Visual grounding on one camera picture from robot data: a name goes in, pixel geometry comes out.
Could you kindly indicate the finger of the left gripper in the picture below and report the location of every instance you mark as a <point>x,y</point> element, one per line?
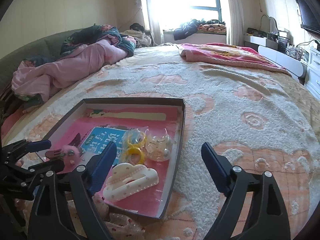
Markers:
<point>55,154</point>
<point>17,150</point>

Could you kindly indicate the green padded headboard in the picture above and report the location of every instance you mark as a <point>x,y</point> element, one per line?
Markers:
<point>48,47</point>

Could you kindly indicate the window with teal frame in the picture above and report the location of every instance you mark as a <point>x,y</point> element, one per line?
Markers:
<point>173,13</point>

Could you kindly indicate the polka dot bow scrunchie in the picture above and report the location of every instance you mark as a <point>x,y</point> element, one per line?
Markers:
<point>120,226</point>

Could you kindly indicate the pearl hair ties bag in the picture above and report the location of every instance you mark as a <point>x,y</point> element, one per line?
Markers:
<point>158,145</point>

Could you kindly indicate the pink quilt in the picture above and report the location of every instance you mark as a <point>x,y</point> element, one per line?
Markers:
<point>47,79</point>

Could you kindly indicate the dark cardboard box tray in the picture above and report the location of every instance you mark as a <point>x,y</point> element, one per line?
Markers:
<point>182,119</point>

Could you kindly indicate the pink pompom hair clip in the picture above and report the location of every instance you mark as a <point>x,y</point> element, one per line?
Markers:
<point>71,155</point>

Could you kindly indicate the black wall television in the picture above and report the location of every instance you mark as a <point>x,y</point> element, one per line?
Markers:
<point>309,21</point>

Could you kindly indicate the white right curtain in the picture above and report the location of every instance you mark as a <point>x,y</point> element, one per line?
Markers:
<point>233,16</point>

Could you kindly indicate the cream cloud hair claw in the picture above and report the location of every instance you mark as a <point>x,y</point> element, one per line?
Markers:
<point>126,179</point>

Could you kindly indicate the maroon hair clip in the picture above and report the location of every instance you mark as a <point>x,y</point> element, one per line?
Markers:
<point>76,141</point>

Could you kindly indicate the white low desk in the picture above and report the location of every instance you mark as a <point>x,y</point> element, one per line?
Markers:
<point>268,49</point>

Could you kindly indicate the yellow bangles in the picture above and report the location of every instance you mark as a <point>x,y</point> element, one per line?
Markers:
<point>133,142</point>

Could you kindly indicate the white left curtain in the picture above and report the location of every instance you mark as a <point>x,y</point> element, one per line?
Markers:
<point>150,17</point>

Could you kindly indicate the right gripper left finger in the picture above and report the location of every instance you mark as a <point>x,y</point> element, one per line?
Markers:
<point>50,217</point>

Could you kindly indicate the pink folded blanket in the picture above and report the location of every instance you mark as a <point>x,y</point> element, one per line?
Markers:
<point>225,54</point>

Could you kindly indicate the white curtain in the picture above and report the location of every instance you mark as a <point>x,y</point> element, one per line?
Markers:
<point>233,16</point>
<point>150,17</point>

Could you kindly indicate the white drawer cabinet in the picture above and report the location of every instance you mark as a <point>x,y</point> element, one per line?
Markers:
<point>312,79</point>

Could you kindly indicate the cream peach bedspread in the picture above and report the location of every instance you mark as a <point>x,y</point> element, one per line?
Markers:
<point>259,120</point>

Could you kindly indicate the dark clothes on sill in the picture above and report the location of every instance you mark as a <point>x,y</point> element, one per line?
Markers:
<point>186,29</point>

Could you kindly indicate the dark floral duvet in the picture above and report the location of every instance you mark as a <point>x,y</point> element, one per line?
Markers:
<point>95,33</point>

